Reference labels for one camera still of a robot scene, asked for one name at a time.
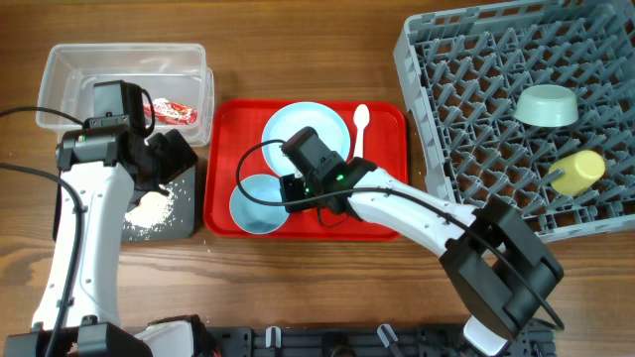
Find light blue bowl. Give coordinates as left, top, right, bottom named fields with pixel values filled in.
left=229, top=174, right=289, bottom=234

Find red snack wrapper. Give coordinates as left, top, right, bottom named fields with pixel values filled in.
left=143, top=98, right=198, bottom=125

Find rice and nuts food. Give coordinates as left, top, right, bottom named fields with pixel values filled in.
left=124, top=184, right=194, bottom=234

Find green bowl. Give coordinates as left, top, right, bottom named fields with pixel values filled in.
left=513, top=84, right=578, bottom=128

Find yellow plastic cup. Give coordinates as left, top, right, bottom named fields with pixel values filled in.
left=549, top=150, right=606, bottom=196

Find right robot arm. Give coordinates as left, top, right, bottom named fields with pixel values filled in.
left=281, top=127, right=564, bottom=356

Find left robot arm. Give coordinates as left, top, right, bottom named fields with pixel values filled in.
left=5, top=80, right=220, bottom=356

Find black waste tray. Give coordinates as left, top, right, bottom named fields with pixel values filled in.
left=53, top=158, right=198, bottom=244

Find grey dishwasher rack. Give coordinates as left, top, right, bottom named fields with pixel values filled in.
left=393, top=1, right=634, bottom=242

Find light blue plate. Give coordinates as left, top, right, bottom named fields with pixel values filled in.
left=262, top=102, right=351, bottom=159

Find clear plastic bin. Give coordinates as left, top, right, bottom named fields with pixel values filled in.
left=38, top=43, right=214, bottom=147

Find white plastic spoon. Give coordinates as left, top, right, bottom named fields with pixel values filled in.
left=353, top=104, right=370, bottom=158

